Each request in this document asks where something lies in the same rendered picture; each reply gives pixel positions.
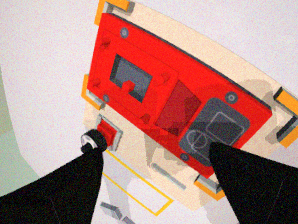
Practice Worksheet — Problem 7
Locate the black and white wheel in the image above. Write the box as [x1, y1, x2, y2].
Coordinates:
[80, 129, 108, 152]

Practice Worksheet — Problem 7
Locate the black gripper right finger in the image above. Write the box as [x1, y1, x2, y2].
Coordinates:
[209, 141, 298, 224]

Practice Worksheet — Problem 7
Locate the yellow rectangular outline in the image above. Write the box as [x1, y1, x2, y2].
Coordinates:
[106, 149, 174, 217]

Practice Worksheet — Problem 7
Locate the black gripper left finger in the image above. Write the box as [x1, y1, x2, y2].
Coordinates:
[0, 147, 104, 224]

